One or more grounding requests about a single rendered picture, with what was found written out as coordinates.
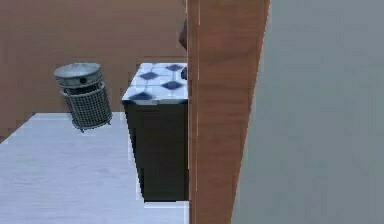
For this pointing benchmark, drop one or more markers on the brown wooden door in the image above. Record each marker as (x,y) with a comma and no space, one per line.
(220,110)

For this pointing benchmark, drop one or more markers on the grey metal mesh bin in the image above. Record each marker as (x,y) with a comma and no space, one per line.
(87,100)

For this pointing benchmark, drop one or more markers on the small black object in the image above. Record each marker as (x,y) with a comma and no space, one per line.
(184,73)

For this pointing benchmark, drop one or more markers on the dark cabinet with tiled top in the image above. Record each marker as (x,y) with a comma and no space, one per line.
(160,146)

